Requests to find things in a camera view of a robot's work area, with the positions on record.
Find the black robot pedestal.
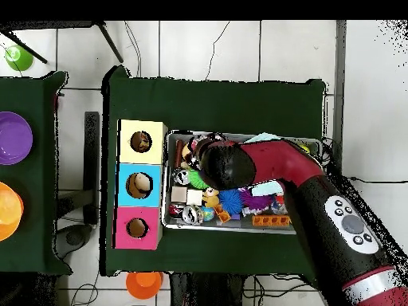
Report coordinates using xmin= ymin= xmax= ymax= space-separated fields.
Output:
xmin=168 ymin=272 xmax=248 ymax=306

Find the purple spiky ball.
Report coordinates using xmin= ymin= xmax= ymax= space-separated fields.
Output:
xmin=238 ymin=187 xmax=274 ymax=216

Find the blue spiky ball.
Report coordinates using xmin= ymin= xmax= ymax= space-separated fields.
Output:
xmin=218 ymin=188 xmax=244 ymax=215

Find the brown plush toy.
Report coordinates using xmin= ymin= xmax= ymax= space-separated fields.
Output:
xmin=202 ymin=186 xmax=222 ymax=209

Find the orange bowl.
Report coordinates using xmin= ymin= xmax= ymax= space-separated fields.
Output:
xmin=0 ymin=181 xmax=25 ymax=242

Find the dark green side tablecloth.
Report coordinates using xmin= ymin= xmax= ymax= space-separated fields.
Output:
xmin=0 ymin=70 xmax=73 ymax=276

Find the black upright panel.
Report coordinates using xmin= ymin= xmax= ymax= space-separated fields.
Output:
xmin=83 ymin=111 xmax=100 ymax=226

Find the green spiky ball with eye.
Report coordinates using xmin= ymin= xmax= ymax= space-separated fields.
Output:
xmin=188 ymin=169 xmax=210 ymax=190

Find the black cable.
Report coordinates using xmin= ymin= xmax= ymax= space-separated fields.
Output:
xmin=348 ymin=175 xmax=408 ymax=186

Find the crushed silver can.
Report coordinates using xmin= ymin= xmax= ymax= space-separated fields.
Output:
xmin=182 ymin=205 xmax=205 ymax=226

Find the black can silver top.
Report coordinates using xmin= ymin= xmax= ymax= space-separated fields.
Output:
xmin=171 ymin=167 xmax=191 ymax=186

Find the orange plastic grid block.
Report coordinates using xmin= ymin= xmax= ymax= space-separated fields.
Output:
xmin=251 ymin=214 xmax=291 ymax=227

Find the purple bowl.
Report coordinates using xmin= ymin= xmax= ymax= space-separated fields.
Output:
xmin=0 ymin=111 xmax=33 ymax=166

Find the green cup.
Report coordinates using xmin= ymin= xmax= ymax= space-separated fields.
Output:
xmin=4 ymin=44 xmax=34 ymax=72

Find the silver mesh bin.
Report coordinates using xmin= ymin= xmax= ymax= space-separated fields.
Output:
xmin=161 ymin=129 xmax=323 ymax=235

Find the light blue waffle cloth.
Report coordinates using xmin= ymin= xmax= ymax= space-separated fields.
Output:
xmin=245 ymin=132 xmax=284 ymax=198

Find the wooden box with three holes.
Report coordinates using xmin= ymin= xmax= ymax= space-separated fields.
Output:
xmin=112 ymin=119 xmax=169 ymax=251

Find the orange cup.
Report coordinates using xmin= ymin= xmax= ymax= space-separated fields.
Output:
xmin=125 ymin=271 xmax=164 ymax=300

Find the black tripod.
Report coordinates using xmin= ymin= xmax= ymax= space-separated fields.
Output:
xmin=0 ymin=20 xmax=124 ymax=65

